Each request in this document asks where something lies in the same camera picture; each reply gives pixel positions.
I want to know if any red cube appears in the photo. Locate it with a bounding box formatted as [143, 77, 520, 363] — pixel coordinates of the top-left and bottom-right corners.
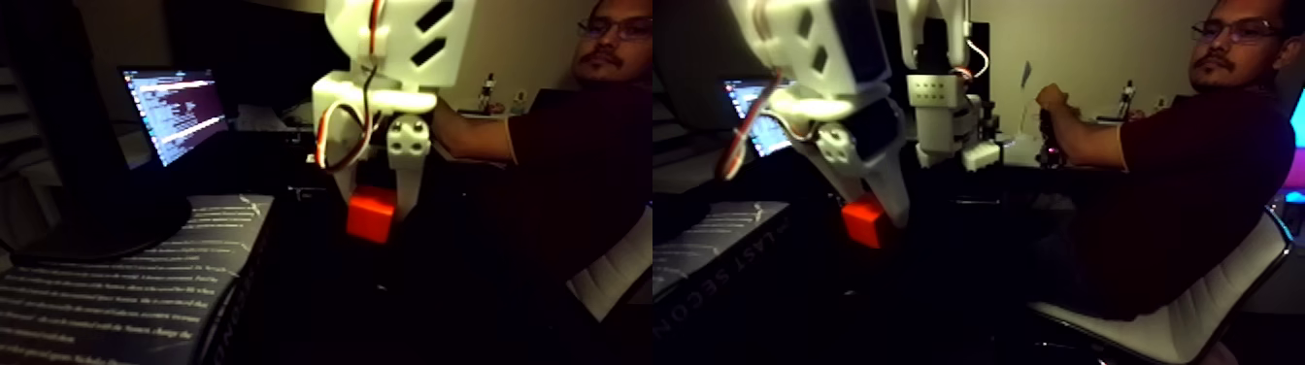
[347, 186, 398, 245]

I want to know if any person's left hand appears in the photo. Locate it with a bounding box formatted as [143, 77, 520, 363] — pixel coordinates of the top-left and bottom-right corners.
[1034, 83, 1073, 118]

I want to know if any black box with small lettering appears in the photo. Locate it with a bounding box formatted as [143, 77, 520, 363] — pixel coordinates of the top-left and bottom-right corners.
[288, 183, 481, 307]

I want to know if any wide black monitor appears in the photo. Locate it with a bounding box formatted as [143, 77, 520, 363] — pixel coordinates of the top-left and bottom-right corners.
[168, 0, 338, 114]

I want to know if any open laptop with lit screen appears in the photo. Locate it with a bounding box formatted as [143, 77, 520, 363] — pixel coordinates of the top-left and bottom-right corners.
[119, 66, 231, 168]

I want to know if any dark box with white text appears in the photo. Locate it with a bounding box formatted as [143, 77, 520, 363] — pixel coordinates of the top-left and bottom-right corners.
[0, 193, 277, 365]

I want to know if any black monitor on round stand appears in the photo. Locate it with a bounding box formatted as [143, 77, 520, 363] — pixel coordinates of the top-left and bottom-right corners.
[0, 0, 195, 262]

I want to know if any white chair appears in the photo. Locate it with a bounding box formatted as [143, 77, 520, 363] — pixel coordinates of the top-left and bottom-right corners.
[1029, 209, 1305, 365]

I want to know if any person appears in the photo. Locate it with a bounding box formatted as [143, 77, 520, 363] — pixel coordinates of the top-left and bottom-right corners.
[1034, 0, 1305, 323]

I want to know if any red servo cable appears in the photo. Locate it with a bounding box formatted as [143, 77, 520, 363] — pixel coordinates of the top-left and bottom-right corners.
[315, 0, 385, 172]

